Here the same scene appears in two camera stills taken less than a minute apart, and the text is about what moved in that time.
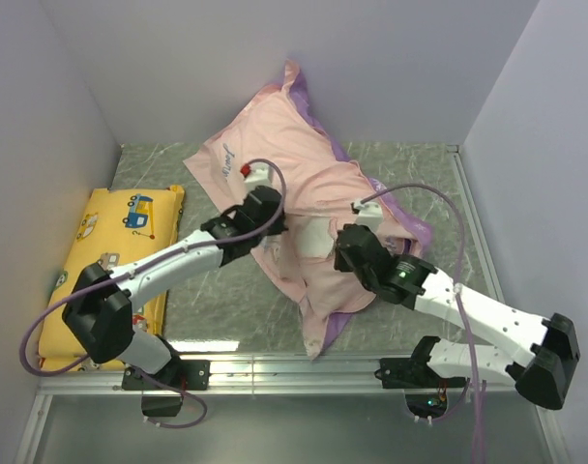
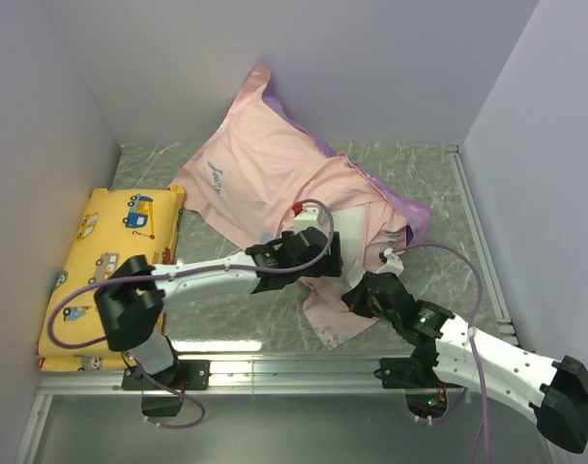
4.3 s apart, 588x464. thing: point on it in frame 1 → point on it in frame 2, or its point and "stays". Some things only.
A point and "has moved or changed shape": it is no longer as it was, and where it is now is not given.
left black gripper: x=279 y=227 → x=331 y=264
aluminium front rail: x=295 y=374 stays
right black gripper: x=340 y=263 → x=355 y=299
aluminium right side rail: x=490 y=272 stays
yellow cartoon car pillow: x=117 y=225 stays
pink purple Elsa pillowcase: x=282 y=146 has moved or changed shape
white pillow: x=313 y=238 has moved or changed shape
